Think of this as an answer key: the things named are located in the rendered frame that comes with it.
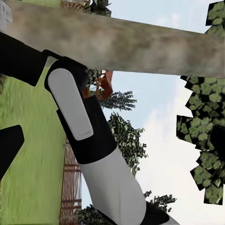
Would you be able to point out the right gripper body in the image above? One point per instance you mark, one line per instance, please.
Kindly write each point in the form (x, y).
(9, 47)

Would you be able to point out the tree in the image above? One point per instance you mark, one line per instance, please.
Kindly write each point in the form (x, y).
(127, 139)
(118, 100)
(90, 216)
(108, 43)

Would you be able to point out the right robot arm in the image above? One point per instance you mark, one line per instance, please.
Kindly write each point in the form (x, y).
(114, 190)

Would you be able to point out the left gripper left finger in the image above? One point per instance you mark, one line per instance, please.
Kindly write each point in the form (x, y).
(11, 140)

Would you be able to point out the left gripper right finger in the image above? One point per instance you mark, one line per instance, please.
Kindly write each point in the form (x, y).
(217, 139)

